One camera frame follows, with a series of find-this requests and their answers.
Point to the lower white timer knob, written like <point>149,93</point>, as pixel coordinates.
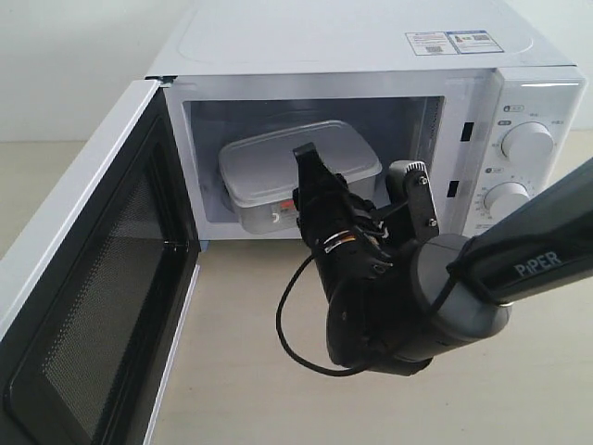
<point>504,199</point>

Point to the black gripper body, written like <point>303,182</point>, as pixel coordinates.
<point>373,317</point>

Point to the white microwave door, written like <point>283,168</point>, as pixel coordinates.
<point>95,288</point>

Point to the upper white power knob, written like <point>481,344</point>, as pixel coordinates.
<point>527,142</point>

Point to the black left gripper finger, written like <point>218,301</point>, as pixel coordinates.
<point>315,182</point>

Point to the white lidded plastic container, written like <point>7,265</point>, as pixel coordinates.
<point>260,172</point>

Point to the white microwave oven body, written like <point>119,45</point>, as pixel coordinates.
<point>236,69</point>

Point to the blue white label sticker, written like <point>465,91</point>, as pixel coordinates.
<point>471,42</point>

